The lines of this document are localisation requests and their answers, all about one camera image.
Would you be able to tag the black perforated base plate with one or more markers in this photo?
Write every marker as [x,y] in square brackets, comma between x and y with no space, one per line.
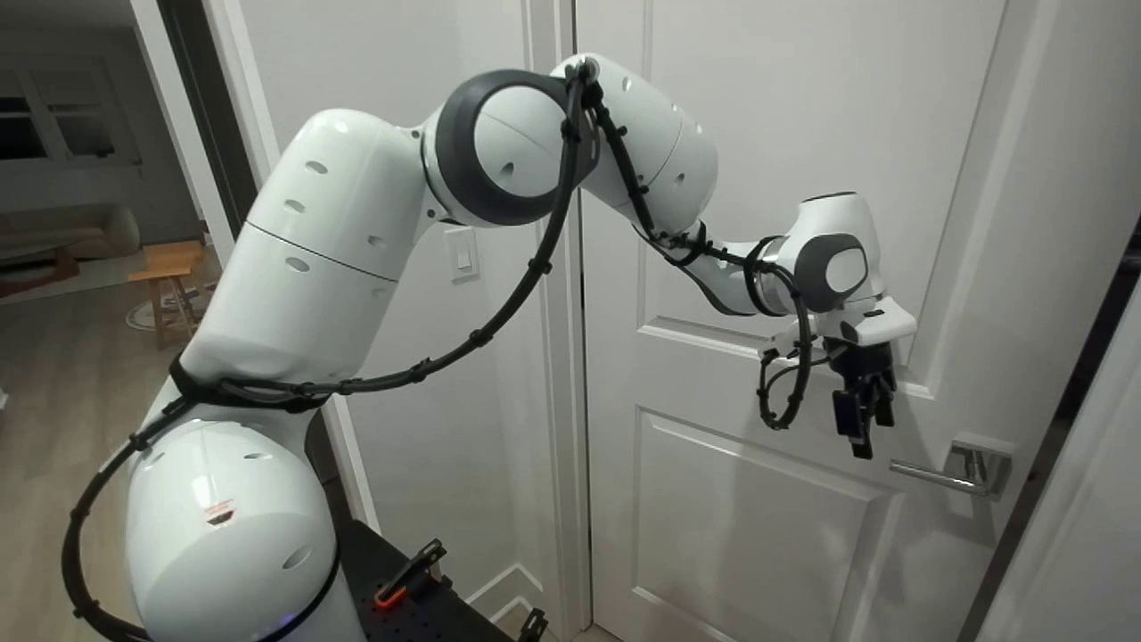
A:
[367,561]

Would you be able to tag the orange black clamp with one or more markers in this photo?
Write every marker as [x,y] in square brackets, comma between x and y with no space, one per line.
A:
[531,624]
[419,577]

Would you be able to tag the white panelled door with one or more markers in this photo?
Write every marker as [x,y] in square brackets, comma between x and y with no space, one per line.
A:
[1000,156]

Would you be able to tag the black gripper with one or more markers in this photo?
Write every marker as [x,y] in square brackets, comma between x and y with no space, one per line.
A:
[865,399]

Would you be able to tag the silver door lever handle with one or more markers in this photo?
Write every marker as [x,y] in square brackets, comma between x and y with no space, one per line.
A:
[967,470]

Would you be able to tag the wooden stool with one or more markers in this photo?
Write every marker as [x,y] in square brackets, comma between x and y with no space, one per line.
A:
[175,287]

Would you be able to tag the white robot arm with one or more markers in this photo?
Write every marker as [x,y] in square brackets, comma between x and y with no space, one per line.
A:
[230,534]

